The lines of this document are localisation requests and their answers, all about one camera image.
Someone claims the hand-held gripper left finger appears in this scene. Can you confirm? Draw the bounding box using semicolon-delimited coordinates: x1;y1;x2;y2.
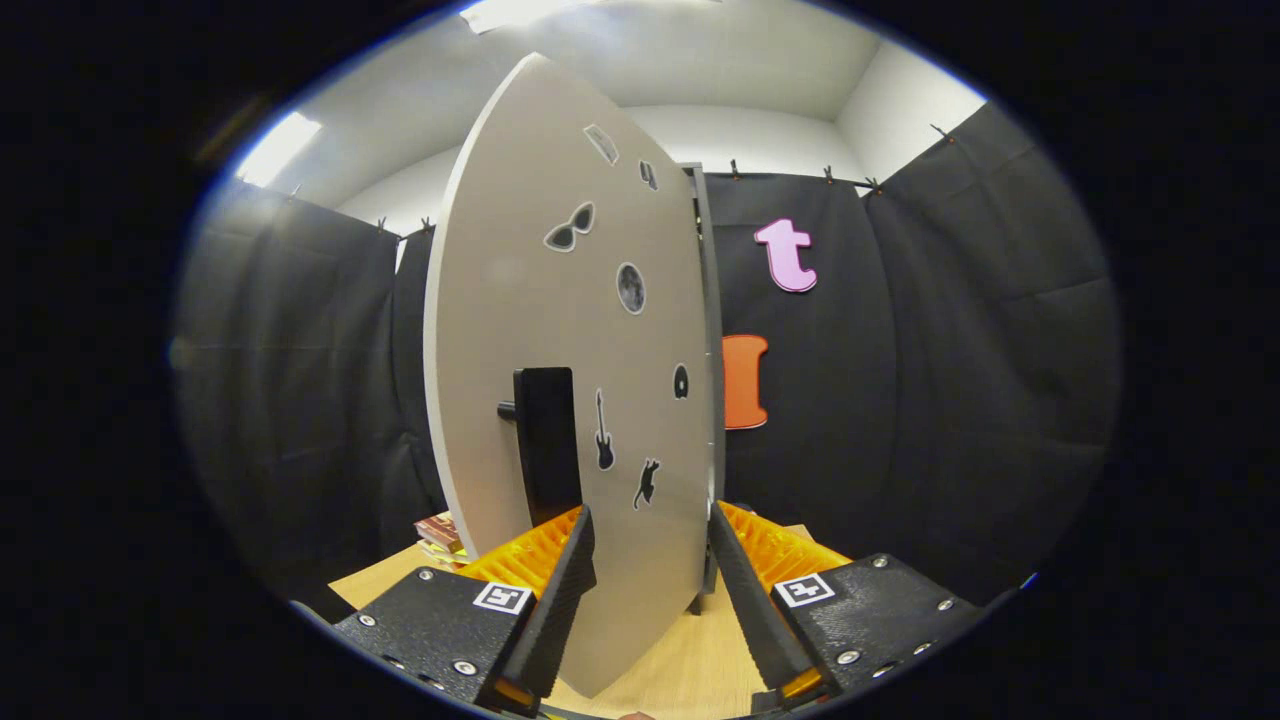
330;503;598;716

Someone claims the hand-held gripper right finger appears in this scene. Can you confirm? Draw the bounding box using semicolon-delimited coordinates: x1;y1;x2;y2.
705;500;986;713

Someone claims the dark grey shoe cabinet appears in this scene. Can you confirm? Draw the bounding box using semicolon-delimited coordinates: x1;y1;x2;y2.
680;162;728;616

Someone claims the beige shoe cabinet door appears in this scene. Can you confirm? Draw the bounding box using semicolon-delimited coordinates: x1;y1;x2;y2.
423;52;716;699

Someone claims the brown book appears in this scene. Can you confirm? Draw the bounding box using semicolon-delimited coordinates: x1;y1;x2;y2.
415;512;468;556

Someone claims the black backdrop cloth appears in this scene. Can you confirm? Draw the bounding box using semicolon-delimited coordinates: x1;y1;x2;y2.
175;100;1121;611

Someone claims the row of black cloth clips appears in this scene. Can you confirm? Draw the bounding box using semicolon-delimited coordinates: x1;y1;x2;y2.
288;123;951;233

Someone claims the small ceiling light panel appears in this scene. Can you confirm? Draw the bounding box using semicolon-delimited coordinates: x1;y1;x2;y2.
235;110;323;188

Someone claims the large ceiling light panel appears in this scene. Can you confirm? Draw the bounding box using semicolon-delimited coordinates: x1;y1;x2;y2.
460;0;721;36

